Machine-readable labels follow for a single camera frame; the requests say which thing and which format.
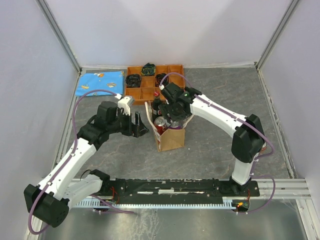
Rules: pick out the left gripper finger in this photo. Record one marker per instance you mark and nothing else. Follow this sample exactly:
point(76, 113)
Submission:
point(140, 129)
point(137, 118)

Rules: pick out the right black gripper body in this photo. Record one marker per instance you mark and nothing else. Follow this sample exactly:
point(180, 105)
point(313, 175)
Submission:
point(169, 108)

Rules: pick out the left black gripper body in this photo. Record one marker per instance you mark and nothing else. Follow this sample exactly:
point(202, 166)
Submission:
point(123, 124)

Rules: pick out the purple Fanta can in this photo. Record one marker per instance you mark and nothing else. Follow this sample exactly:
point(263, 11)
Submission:
point(176, 125)

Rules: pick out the glass cola bottle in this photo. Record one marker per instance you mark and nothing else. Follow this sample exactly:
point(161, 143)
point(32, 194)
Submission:
point(155, 106)

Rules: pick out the burlap canvas watermelon bag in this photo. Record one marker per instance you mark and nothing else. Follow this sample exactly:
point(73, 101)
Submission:
point(171, 138)

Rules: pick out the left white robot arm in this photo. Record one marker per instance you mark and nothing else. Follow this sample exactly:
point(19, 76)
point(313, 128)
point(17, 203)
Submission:
point(52, 198)

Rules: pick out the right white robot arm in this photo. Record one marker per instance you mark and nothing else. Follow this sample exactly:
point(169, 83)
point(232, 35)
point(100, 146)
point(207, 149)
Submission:
point(246, 131)

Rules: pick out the wooden compartment tray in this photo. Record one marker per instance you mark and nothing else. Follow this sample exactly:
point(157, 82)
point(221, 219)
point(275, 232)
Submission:
point(148, 85)

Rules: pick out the rolled dark belt centre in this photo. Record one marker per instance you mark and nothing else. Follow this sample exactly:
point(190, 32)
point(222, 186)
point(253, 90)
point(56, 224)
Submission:
point(158, 79)

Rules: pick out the rolled dark belt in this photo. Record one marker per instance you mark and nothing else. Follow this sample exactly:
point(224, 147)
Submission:
point(148, 70)
point(158, 79)
point(133, 81)

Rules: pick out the blue patterned cloth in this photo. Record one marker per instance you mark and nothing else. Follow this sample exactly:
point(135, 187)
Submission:
point(109, 81)

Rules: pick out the rolled dark belt left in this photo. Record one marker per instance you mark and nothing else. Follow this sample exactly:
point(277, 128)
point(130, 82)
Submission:
point(133, 81)

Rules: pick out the rolled dark belt top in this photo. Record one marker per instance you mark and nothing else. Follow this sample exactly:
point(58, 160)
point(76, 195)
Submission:
point(148, 70)

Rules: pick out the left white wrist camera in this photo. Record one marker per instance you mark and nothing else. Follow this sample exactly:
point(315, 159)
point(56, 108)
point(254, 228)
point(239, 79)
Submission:
point(125, 102)

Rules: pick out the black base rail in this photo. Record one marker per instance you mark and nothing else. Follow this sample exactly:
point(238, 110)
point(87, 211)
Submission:
point(172, 191)

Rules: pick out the white slotted cable duct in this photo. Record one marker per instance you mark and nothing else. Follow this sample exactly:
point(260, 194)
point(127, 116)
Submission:
point(94, 203)

